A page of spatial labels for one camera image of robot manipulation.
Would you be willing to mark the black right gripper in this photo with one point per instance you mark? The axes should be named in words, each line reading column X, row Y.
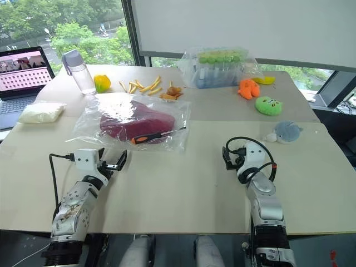
column 237, row 162

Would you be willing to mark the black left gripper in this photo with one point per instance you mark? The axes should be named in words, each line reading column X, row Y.
column 107, row 167

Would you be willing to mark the large clear plastic bag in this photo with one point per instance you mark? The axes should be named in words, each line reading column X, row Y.
column 91, row 119

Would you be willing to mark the dark red cloth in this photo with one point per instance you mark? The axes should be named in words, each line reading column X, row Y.
column 139, row 119

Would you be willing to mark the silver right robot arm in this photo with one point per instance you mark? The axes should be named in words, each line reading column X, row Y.
column 267, row 211

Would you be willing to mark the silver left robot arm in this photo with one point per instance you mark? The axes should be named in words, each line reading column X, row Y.
column 72, row 205

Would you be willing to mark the grey plush shark toy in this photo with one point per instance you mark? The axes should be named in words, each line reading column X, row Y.
column 287, row 132

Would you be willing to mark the green plush toy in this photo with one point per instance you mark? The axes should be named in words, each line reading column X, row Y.
column 268, row 105

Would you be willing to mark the yellow french fry toy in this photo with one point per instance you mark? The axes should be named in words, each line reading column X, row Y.
column 130, row 87
column 155, row 91
column 133, row 89
column 155, row 82
column 139, row 84
column 146, row 88
column 123, row 86

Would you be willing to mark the orange plush toy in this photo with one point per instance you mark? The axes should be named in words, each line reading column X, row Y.
column 249, row 88

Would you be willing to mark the yellow toy bell pepper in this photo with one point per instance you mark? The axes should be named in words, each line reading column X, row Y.
column 101, row 83

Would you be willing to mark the bag of white powder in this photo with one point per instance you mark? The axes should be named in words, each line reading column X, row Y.
column 41, row 112

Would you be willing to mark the yellow toy banana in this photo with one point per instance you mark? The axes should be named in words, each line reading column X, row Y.
column 264, row 80

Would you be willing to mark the clear bottle with grey lid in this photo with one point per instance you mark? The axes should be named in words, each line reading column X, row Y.
column 82, row 75

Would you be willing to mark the green capped tube box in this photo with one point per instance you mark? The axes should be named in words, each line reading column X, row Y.
column 217, row 69

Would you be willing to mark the crinkled clear plastic bag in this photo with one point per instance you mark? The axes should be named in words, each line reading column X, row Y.
column 186, row 72

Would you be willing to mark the open laptop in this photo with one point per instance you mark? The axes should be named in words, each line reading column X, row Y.
column 22, row 72

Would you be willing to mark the dark slanted monitor panel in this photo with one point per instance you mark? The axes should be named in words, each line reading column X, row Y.
column 338, row 89

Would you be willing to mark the white roller blind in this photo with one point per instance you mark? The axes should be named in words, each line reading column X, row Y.
column 250, row 27

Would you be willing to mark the white street lamp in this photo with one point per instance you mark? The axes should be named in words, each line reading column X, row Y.
column 48, row 32

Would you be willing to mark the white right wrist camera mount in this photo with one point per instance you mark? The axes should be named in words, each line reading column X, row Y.
column 254, row 155

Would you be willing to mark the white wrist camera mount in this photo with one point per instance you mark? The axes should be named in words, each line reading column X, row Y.
column 84, row 160
column 254, row 155

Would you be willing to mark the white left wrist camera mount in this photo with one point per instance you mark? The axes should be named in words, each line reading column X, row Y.
column 84, row 160

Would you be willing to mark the dark window frame pillar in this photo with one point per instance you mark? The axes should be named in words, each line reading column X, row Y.
column 133, row 33

